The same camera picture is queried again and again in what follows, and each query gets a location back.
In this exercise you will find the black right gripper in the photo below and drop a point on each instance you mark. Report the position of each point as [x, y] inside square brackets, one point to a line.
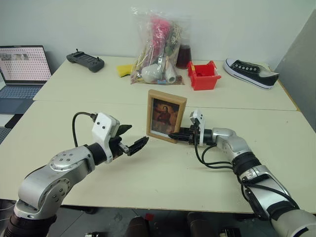
[192, 137]

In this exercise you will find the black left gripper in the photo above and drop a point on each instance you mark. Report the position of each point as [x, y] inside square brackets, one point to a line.
[116, 148]

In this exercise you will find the wooden picture frame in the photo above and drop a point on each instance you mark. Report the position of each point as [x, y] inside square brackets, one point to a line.
[166, 116]

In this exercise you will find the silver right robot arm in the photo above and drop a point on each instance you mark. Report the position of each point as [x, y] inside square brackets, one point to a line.
[232, 145]

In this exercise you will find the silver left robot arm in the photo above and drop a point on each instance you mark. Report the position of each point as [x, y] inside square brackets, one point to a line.
[61, 164]

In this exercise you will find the red plastic storage bin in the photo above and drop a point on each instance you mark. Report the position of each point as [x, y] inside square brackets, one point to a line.
[203, 77]

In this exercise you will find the yellow sponge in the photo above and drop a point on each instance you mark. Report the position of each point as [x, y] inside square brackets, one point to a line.
[123, 70]

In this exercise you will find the dark red plastic cup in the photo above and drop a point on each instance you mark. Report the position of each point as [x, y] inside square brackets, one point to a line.
[184, 56]

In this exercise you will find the clear bag of dried flowers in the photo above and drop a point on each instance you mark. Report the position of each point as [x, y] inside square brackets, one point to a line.
[160, 49]

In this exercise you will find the dark grey handheld controller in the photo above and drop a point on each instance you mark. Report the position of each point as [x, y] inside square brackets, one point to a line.
[86, 61]

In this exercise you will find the dark rounded shape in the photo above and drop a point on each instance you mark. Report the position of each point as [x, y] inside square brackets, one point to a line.
[203, 225]
[139, 227]

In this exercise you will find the black and white sneaker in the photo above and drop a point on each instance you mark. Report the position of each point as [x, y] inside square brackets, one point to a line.
[249, 72]

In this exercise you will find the black floor mat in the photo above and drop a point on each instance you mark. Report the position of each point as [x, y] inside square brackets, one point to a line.
[10, 123]

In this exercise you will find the open laptop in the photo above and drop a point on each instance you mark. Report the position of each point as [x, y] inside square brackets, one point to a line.
[22, 69]

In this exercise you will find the grey partition panel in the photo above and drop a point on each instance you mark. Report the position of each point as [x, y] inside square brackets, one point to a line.
[300, 64]

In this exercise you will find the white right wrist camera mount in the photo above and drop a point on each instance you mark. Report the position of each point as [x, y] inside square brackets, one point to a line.
[200, 123]

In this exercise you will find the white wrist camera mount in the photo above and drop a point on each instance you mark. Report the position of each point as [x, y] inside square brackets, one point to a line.
[200, 123]
[102, 126]

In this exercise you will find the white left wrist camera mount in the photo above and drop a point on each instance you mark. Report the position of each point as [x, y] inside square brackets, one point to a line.
[102, 126]

